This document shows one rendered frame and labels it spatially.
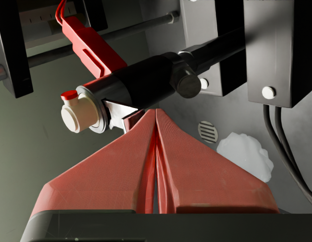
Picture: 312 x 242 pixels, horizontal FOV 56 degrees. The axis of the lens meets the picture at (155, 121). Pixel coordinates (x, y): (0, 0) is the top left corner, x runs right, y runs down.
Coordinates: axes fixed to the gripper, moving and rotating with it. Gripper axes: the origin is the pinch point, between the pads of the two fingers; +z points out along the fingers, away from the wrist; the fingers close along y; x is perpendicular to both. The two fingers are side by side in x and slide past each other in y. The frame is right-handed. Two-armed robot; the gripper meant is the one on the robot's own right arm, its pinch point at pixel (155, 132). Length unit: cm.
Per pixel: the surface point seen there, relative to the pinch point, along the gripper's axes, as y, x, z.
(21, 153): 19.3, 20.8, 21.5
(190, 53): -2.3, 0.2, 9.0
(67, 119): 4.6, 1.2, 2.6
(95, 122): 3.2, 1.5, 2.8
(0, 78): 16.0, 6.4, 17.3
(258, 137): -15.7, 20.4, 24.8
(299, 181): -10.0, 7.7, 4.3
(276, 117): -9.9, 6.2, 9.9
